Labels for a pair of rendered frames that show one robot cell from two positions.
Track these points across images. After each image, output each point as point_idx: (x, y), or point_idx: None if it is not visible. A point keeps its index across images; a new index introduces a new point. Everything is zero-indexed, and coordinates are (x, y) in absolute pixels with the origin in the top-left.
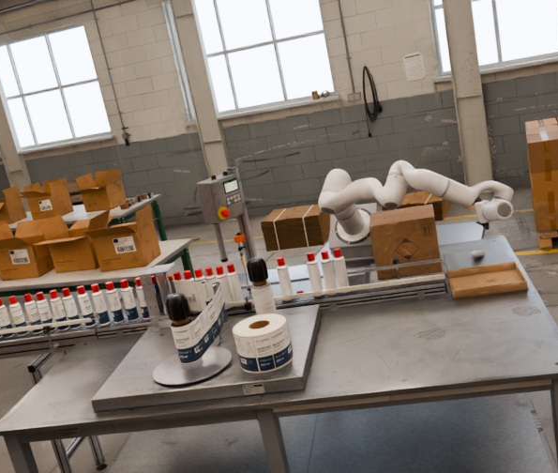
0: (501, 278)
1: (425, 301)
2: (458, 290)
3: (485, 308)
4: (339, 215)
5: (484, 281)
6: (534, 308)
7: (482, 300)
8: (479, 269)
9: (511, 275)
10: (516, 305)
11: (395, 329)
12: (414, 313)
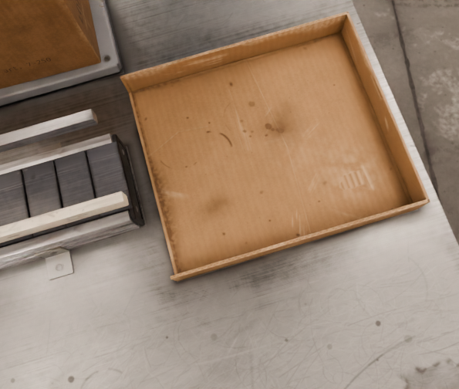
0: (308, 106)
1: (77, 297)
2: (190, 273)
3: (303, 372)
4: None
5: (255, 127)
6: None
7: (280, 299)
8: (229, 55)
9: (338, 85)
10: (407, 350)
11: None
12: None
